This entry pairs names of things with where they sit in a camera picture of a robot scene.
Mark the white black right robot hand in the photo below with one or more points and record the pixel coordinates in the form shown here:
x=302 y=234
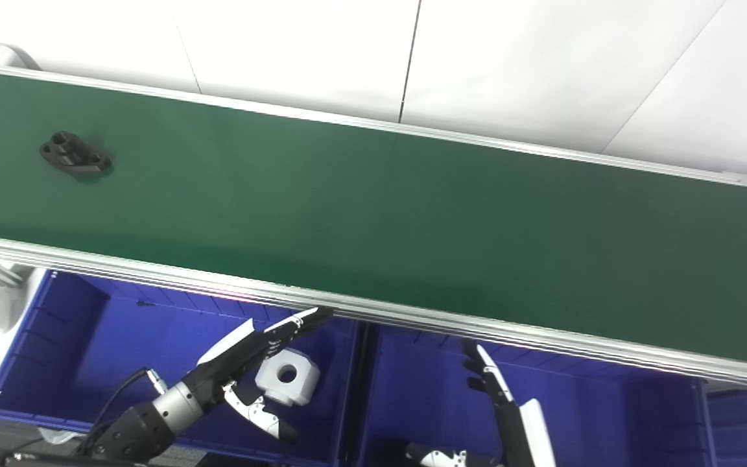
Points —
x=521 y=441

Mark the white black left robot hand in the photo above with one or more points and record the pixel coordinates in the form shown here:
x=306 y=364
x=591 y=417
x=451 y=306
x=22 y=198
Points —
x=231 y=363

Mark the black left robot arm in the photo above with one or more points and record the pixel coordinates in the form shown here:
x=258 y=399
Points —
x=133 y=431

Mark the white block part with hole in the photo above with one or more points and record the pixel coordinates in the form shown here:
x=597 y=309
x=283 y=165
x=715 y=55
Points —
x=288 y=376

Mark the black flanged metal part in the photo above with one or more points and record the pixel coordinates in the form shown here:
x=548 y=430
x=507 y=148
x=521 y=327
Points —
x=74 y=153

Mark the green conveyor belt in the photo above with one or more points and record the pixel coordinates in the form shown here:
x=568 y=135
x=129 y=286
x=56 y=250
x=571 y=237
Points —
x=373 y=214
x=153 y=275

